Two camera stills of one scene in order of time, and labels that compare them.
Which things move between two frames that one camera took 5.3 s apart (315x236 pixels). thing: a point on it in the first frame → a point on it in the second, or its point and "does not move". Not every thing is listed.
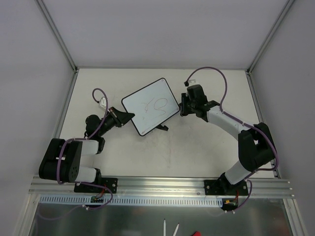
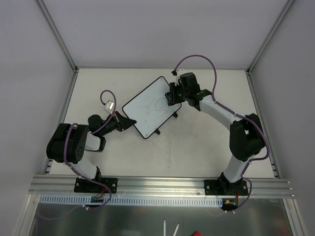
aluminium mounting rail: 165,187 does not move
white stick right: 176,229 does not move
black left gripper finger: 124,118 → 125,123
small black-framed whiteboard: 152,105 does not move
